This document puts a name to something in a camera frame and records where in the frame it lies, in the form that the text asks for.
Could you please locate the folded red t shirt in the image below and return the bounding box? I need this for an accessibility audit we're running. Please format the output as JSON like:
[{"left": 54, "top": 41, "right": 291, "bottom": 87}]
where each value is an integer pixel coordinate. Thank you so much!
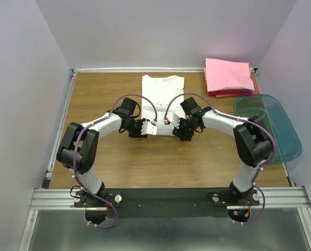
[{"left": 208, "top": 89, "right": 260, "bottom": 98}]

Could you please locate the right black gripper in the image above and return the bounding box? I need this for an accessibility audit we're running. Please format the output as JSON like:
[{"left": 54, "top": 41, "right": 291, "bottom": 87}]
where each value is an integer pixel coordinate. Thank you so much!
[{"left": 172, "top": 116, "right": 198, "bottom": 142}]

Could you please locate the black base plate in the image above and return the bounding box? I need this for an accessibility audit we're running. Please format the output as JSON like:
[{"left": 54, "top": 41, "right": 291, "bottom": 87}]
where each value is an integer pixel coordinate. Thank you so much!
[{"left": 71, "top": 187, "right": 260, "bottom": 224}]

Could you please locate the teal plastic bin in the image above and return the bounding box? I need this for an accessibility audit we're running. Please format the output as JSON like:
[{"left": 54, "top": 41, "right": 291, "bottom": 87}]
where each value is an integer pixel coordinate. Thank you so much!
[{"left": 233, "top": 94, "right": 302, "bottom": 164}]

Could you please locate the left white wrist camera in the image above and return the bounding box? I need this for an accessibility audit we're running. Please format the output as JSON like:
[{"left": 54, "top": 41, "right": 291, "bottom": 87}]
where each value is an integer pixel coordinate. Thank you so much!
[{"left": 141, "top": 120, "right": 158, "bottom": 135}]

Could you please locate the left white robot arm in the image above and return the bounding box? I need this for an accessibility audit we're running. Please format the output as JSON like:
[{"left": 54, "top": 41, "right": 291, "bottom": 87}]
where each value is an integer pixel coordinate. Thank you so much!
[{"left": 56, "top": 97, "right": 147, "bottom": 207}]

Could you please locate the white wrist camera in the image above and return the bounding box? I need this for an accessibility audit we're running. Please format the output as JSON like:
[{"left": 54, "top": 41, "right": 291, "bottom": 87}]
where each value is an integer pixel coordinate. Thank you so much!
[
  {"left": 164, "top": 112, "right": 181, "bottom": 129},
  {"left": 141, "top": 120, "right": 158, "bottom": 135}
]

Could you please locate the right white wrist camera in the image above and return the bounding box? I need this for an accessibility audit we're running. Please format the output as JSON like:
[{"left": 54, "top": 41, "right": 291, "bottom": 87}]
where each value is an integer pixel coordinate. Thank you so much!
[{"left": 164, "top": 112, "right": 181, "bottom": 129}]

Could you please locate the white t shirt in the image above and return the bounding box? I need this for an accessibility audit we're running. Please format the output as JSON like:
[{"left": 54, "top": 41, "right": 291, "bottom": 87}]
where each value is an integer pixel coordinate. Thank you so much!
[{"left": 141, "top": 75, "right": 186, "bottom": 136}]

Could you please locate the folded pink t shirt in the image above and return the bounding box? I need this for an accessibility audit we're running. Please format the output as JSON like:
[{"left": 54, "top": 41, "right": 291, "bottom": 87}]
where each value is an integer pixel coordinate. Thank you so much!
[{"left": 204, "top": 58, "right": 254, "bottom": 92}]

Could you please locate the aluminium front rail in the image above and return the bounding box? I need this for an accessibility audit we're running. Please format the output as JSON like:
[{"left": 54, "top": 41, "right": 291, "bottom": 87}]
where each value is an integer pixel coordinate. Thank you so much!
[{"left": 30, "top": 187, "right": 311, "bottom": 210}]

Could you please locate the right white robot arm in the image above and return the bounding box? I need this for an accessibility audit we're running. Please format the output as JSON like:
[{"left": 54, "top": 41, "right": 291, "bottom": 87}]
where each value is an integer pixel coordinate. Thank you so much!
[{"left": 164, "top": 97, "right": 277, "bottom": 205}]

